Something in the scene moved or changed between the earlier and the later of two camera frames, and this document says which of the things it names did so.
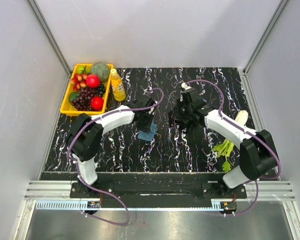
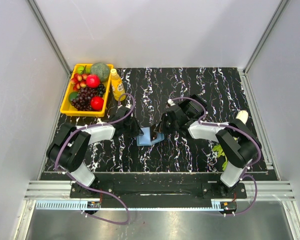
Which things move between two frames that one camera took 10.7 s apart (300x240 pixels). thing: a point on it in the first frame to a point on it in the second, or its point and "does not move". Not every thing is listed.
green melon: [101, 69] does not move
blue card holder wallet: [148, 135] to [145, 139]
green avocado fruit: [73, 95] does not move
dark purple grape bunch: [82, 101] does not move
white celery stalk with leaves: [225, 148] does not move
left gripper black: [147, 128] to [137, 131]
